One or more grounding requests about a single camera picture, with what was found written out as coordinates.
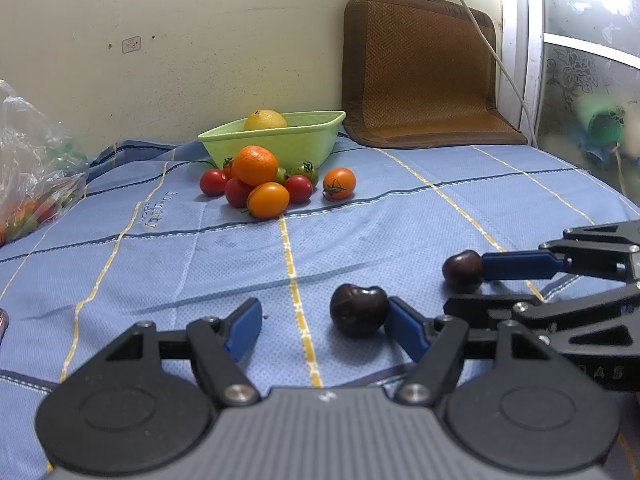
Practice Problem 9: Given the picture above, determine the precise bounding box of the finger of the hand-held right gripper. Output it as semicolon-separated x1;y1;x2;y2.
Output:
481;221;640;283
444;282;640;351

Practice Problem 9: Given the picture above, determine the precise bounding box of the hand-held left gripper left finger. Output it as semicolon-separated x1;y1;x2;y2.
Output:
75;297;263;409

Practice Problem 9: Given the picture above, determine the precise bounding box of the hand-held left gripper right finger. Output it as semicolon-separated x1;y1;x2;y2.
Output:
384;296;576;407

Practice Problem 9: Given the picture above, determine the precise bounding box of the dark purple plum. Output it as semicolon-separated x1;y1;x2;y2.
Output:
330;283;390;339
442;249;485;294

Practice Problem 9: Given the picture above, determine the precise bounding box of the small orange tomato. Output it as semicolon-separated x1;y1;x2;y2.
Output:
322;167;357;202

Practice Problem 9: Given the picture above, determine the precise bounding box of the light green plastic bowl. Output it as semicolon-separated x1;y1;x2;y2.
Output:
197;110;347;171

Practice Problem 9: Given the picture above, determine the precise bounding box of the blue checked blanket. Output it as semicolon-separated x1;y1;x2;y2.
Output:
0;132;640;480

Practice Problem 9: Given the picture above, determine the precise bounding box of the large orange tomato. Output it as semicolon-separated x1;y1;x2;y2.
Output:
247;182;291;220

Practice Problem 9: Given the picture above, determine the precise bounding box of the green blurry object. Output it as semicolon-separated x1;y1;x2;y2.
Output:
572;95;628;158

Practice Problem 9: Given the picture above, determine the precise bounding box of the orange mandarin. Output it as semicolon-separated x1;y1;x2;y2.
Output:
233;145;279;187

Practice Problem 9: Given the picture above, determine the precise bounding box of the yellow lemon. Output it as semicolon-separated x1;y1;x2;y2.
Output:
243;109;288;131

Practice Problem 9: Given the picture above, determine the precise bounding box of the brown woven seat mat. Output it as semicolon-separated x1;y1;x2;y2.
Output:
341;0;528;149

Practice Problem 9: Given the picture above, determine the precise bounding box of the clear plastic bag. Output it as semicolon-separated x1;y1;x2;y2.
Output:
0;79;91;248

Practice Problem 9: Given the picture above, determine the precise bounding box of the white window frame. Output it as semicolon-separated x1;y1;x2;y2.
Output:
501;0;640;148

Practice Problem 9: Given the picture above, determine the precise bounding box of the white cable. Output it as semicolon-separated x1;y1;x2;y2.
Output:
433;0;540;148

